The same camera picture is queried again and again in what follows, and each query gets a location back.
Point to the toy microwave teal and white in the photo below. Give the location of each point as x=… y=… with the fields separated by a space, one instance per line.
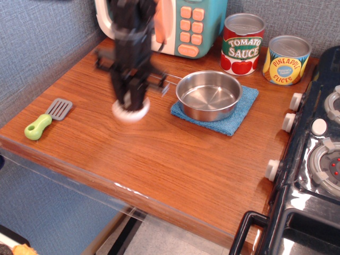
x=187 y=28

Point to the green handled grey spatula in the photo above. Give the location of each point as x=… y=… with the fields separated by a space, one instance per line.
x=57 y=111

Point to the grey stove knob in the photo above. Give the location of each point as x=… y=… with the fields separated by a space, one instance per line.
x=288 y=122
x=295 y=101
x=271 y=169

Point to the pineapple slices can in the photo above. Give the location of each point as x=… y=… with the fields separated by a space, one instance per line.
x=286 y=60

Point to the tomato sauce can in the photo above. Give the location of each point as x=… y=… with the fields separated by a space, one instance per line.
x=242 y=39

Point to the steel pot with wire handle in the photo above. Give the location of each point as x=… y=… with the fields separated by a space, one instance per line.
x=208 y=95

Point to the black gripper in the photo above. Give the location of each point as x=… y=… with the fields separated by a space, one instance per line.
x=130 y=68

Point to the grey stove knob middle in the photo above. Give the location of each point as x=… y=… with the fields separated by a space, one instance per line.
x=288 y=122

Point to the grey stove knob lower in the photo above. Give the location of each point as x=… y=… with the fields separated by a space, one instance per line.
x=271 y=169

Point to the orange furry object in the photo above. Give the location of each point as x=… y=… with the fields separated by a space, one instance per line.
x=21 y=249

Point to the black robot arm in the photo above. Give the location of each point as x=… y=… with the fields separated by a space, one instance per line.
x=130 y=24

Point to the grey stove knob upper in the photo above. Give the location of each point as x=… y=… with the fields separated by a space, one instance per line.
x=295 y=101

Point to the white toy mushroom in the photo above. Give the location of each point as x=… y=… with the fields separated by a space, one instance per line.
x=127 y=116

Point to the blue cloth mat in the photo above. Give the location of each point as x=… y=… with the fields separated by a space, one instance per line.
x=229 y=125

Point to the black toy stove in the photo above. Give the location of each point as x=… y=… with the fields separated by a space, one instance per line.
x=304 y=203

